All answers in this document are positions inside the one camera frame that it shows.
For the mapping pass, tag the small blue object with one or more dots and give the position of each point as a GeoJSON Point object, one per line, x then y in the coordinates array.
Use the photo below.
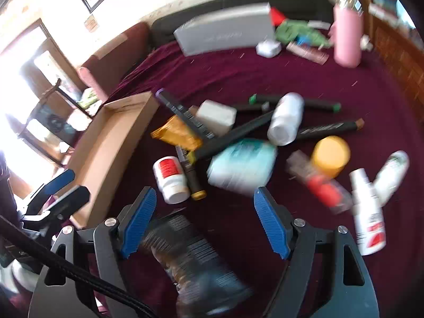
{"type": "Point", "coordinates": [301, 41]}

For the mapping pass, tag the white wall charger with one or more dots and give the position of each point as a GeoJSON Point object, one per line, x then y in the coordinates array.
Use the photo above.
{"type": "Point", "coordinates": [268, 48]}

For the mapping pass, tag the teal wet wipes packet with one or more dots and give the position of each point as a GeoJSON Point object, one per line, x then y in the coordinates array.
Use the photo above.
{"type": "Point", "coordinates": [241, 167]}

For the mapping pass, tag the black marker purple cap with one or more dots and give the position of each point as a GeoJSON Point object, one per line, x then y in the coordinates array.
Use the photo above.
{"type": "Point", "coordinates": [185, 114]}

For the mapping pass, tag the red bag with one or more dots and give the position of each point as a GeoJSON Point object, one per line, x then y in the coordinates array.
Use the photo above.
{"type": "Point", "coordinates": [276, 16]}

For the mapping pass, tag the black marker yellow cap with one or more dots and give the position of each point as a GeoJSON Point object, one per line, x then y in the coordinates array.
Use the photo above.
{"type": "Point", "coordinates": [232, 135]}

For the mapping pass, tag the clear red blister pack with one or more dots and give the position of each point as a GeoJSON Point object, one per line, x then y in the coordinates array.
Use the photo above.
{"type": "Point", "coordinates": [321, 188]}

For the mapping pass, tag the wooden chair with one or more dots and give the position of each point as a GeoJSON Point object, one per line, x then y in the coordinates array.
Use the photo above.
{"type": "Point", "coordinates": [49, 94]}

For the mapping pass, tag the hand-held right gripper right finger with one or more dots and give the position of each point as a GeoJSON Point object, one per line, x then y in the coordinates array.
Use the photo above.
{"type": "Point", "coordinates": [270, 225]}

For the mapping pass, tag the pink thermos bottle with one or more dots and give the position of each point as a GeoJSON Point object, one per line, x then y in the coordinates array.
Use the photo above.
{"type": "Point", "coordinates": [347, 36]}

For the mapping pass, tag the white spray bottle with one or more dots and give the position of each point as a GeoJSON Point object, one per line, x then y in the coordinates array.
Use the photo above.
{"type": "Point", "coordinates": [367, 215]}

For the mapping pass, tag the white bottle green print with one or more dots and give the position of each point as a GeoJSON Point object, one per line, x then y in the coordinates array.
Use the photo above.
{"type": "Point", "coordinates": [392, 172]}

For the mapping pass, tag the maroon velvet blanket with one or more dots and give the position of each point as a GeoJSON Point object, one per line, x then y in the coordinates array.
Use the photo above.
{"type": "Point", "coordinates": [232, 79]}

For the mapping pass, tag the orange snack packet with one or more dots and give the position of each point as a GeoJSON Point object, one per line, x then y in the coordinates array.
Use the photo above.
{"type": "Point", "coordinates": [172, 132]}

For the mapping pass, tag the maroon armchair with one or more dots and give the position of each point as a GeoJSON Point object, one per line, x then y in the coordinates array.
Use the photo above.
{"type": "Point", "coordinates": [119, 56]}

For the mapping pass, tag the brown cardboard box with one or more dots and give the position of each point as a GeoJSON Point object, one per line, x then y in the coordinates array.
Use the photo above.
{"type": "Point", "coordinates": [109, 152]}

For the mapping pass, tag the small white box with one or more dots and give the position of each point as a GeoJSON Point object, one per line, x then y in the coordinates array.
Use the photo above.
{"type": "Point", "coordinates": [217, 116]}

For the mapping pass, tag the wooden cabinet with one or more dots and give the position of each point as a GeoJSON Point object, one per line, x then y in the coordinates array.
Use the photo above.
{"type": "Point", "coordinates": [397, 59]}

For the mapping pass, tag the plain white bottle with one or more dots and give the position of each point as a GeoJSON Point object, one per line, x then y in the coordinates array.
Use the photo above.
{"type": "Point", "coordinates": [285, 119]}

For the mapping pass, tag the black marker brown cap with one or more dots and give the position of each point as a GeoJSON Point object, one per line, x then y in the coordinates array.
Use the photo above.
{"type": "Point", "coordinates": [331, 127]}

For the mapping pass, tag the yellow ball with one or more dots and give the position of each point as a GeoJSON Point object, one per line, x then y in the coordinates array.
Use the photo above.
{"type": "Point", "coordinates": [331, 154]}

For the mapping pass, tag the black printed packet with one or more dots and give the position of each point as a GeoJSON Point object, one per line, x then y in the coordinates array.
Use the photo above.
{"type": "Point", "coordinates": [198, 261]}

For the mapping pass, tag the black marker ochre cap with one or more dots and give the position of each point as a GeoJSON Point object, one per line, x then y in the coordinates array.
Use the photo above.
{"type": "Point", "coordinates": [193, 179]}

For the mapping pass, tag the small wall sticker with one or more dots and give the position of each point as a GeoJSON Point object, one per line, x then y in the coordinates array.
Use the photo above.
{"type": "Point", "coordinates": [91, 22]}

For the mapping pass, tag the black sofa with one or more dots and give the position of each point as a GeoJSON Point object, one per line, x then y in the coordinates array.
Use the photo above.
{"type": "Point", "coordinates": [205, 10]}

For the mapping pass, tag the white bottle red label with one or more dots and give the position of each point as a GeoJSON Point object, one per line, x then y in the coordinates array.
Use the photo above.
{"type": "Point", "coordinates": [170, 179]}

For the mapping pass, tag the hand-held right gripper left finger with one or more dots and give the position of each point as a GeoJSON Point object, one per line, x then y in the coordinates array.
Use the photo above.
{"type": "Point", "coordinates": [139, 222]}

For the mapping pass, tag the grey shoe box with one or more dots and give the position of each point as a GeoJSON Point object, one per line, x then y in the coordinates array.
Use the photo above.
{"type": "Point", "coordinates": [225, 29]}

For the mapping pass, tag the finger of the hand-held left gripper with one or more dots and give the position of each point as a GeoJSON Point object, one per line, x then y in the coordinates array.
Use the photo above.
{"type": "Point", "coordinates": [56, 180]}
{"type": "Point", "coordinates": [71, 200]}

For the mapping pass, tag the black marker green caps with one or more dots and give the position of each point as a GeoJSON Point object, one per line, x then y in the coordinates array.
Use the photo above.
{"type": "Point", "coordinates": [318, 104]}

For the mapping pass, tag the green cloth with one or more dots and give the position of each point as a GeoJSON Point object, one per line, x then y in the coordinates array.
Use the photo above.
{"type": "Point", "coordinates": [291, 31]}

